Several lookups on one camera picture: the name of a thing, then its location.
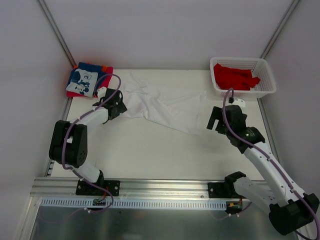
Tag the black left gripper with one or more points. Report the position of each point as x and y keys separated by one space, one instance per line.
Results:
x=119 y=107

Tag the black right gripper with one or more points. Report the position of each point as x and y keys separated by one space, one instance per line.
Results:
x=219 y=121

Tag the white t shirt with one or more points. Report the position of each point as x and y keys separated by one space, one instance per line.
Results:
x=174 y=108

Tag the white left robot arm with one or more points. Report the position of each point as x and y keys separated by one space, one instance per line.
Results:
x=69 y=143

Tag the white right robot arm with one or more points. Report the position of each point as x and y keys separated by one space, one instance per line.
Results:
x=287 y=205

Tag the pink folded t shirt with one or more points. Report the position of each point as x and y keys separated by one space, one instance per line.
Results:
x=106 y=80

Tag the light blue printed t shirt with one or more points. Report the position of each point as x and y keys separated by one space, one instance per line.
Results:
x=82 y=82

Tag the red t shirt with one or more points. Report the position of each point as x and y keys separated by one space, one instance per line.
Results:
x=238 y=79

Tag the dark blue folded t shirt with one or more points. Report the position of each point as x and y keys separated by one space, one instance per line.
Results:
x=100 y=72

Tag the white plastic basket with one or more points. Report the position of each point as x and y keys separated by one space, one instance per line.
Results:
x=259 y=68

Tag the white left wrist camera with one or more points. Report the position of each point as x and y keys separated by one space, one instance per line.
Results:
x=101 y=92

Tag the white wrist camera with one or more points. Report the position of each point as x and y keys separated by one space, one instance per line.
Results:
x=238 y=102
x=101 y=92

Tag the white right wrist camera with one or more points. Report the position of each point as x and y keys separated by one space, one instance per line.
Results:
x=238 y=102

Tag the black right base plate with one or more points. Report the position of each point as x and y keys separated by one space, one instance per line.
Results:
x=221 y=190

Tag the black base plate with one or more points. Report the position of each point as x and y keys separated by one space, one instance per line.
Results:
x=112 y=186
x=221 y=190

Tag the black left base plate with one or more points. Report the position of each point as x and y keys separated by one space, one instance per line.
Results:
x=112 y=186

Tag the white slotted cable duct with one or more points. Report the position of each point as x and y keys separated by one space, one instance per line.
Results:
x=160 y=204

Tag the aluminium mounting rail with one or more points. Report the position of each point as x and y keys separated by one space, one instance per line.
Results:
x=151 y=189

